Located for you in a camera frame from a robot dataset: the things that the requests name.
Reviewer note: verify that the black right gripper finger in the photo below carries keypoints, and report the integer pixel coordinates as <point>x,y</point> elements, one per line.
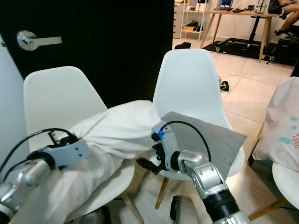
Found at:
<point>152,170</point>
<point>145,161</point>

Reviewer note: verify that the white pillow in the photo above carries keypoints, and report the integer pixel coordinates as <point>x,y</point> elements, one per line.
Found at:
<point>117,126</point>

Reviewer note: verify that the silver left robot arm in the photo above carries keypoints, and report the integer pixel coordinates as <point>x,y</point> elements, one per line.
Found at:
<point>23,179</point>

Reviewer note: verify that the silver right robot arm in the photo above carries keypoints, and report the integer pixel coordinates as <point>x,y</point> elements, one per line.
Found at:
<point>208,179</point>

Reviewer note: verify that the white plain chair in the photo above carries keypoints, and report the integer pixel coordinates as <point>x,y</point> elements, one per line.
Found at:
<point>58,95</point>

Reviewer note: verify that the white chair with grey cushion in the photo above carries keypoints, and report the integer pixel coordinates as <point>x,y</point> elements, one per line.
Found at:
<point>191,86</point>

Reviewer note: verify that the pink patterned pillow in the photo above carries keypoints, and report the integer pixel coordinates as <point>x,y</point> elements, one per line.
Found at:
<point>280,119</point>

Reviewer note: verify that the white chair with patterned pillow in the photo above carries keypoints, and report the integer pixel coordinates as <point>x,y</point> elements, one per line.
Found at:
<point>287,182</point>

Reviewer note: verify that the dark robot right foot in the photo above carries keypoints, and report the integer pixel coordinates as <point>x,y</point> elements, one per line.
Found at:
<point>183,211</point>

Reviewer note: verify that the grey square cushion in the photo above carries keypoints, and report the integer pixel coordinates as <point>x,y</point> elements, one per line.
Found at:
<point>219,140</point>

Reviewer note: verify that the black door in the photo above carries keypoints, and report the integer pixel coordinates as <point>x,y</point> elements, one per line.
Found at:
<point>107,46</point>

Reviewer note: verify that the black floor mat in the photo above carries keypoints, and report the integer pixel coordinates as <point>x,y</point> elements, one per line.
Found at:
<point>243,46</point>

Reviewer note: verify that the white drawer unit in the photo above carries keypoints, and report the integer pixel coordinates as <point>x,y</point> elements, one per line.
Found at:
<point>177,21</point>

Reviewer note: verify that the wooden desk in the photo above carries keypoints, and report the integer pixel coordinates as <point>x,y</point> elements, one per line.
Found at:
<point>238,13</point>

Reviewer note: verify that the open laptop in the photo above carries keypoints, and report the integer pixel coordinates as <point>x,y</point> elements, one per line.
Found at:
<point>226,4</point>

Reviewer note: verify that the seated person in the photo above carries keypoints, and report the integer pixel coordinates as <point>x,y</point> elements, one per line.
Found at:
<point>287,14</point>

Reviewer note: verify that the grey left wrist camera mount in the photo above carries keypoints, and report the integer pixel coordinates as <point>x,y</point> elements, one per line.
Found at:
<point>70,153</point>

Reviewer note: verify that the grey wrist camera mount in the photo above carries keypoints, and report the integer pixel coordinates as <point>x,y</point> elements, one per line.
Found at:
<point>70,153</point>
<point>166,142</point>

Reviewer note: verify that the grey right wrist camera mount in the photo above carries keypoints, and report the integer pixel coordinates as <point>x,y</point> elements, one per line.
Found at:
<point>166,142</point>

